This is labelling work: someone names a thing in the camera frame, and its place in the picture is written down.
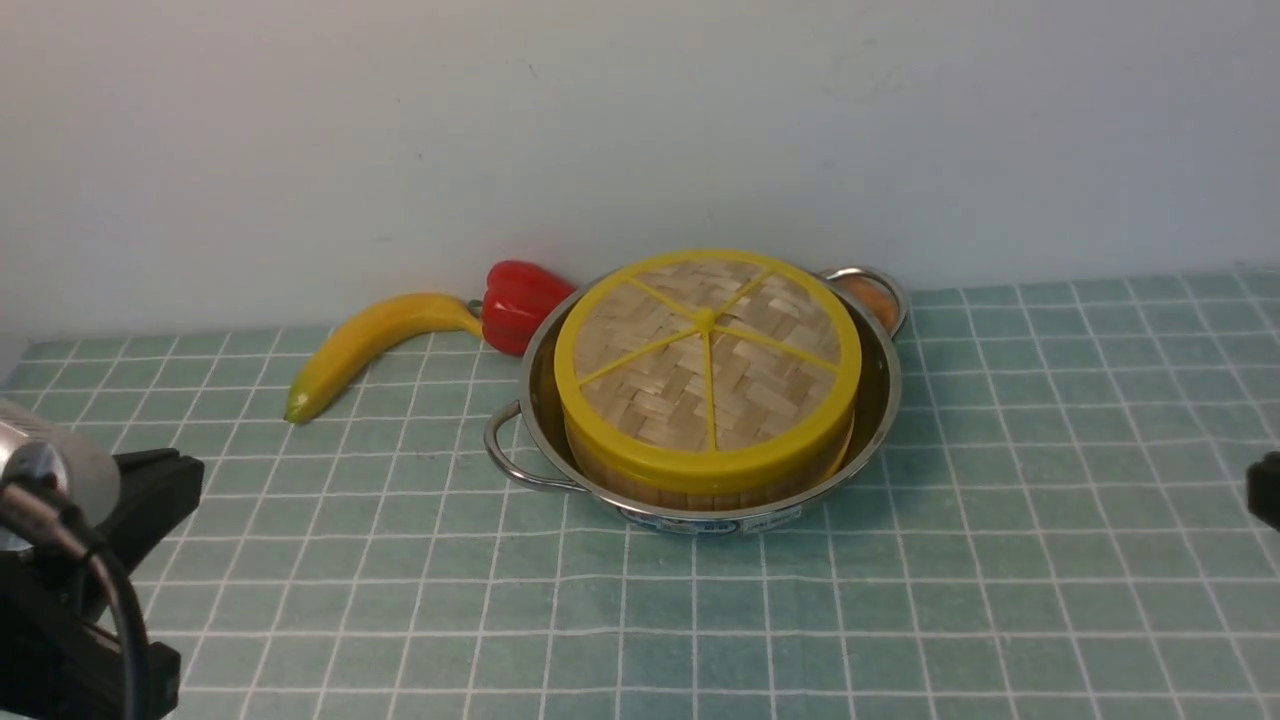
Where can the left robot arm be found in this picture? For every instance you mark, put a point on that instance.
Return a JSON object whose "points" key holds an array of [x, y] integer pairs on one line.
{"points": [[77, 521]]}

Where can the yellow woven steamer lid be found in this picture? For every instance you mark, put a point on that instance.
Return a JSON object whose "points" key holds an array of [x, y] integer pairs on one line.
{"points": [[737, 337]]}

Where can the stainless steel pot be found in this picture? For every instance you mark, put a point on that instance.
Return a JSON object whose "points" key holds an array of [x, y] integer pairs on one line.
{"points": [[540, 406]]}

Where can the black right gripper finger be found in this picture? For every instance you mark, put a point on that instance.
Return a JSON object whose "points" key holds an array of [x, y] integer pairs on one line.
{"points": [[1262, 490]]}

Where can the red bell pepper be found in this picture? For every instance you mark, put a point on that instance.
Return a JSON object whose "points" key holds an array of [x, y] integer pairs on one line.
{"points": [[518, 297]]}

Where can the orange fruit behind pot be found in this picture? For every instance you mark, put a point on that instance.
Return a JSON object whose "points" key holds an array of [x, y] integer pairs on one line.
{"points": [[875, 297]]}

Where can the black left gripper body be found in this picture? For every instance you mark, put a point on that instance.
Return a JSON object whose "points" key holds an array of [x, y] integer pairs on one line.
{"points": [[74, 644]]}

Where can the yellow bamboo steamer basket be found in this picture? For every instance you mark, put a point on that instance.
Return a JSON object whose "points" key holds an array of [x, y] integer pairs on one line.
{"points": [[744, 468]]}

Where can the yellow banana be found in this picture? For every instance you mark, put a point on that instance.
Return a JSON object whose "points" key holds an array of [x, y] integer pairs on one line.
{"points": [[367, 335]]}

